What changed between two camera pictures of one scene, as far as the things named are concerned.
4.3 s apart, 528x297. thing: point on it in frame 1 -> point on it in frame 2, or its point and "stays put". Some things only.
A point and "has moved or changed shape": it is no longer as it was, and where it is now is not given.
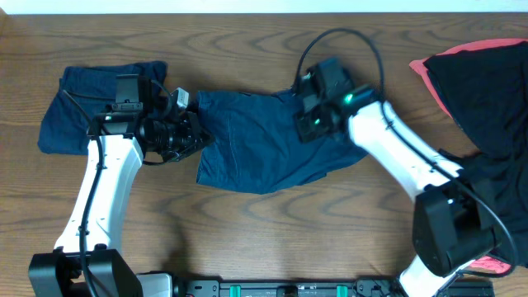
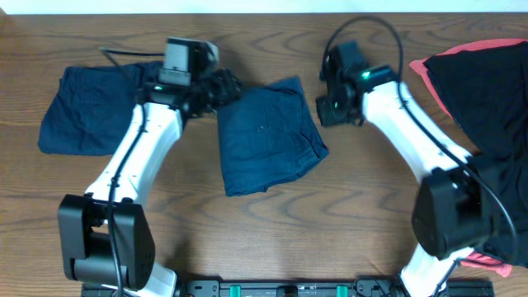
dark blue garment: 64,130 stays put
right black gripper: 305,135 -> 326,115
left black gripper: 195,134 -> 223,87
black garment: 486,91 stays put
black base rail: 313,288 stays put
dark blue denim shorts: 254,145 has moved or changed shape
